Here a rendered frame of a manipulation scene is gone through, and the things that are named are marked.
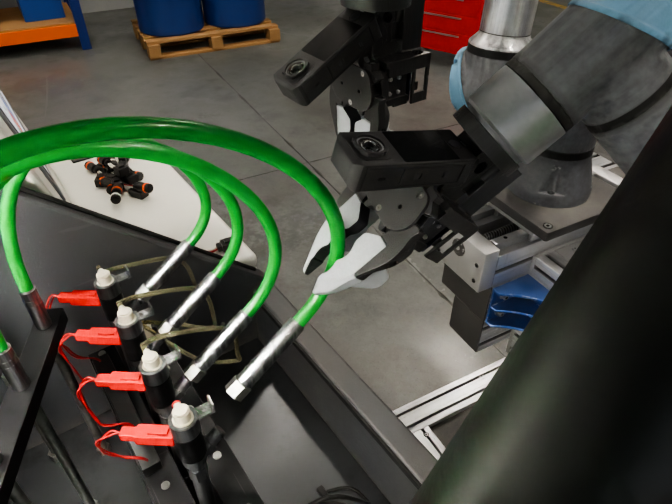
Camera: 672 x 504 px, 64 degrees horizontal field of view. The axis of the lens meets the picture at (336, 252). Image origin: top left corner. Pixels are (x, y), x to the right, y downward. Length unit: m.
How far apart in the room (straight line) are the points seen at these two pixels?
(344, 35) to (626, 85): 0.26
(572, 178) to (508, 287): 0.22
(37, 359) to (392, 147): 0.47
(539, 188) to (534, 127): 0.57
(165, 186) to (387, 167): 0.83
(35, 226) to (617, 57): 0.63
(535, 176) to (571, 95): 0.57
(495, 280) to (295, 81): 0.61
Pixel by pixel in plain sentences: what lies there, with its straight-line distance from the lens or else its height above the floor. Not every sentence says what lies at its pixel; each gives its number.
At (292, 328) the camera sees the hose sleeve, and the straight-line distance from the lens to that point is 0.52.
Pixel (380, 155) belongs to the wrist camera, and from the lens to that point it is 0.40.
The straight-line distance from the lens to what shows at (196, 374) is 0.62.
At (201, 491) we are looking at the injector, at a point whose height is 1.01.
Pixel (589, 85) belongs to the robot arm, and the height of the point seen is 1.42.
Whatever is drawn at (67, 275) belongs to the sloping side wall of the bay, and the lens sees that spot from 0.79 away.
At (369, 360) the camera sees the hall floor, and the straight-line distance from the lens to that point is 2.06.
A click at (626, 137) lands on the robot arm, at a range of 0.48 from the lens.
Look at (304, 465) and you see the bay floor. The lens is 0.85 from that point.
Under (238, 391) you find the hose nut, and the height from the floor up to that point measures 1.14.
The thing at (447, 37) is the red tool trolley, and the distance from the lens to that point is 4.71.
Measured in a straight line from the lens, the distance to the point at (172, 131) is 0.36.
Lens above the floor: 1.56
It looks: 38 degrees down
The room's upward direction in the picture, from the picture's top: straight up
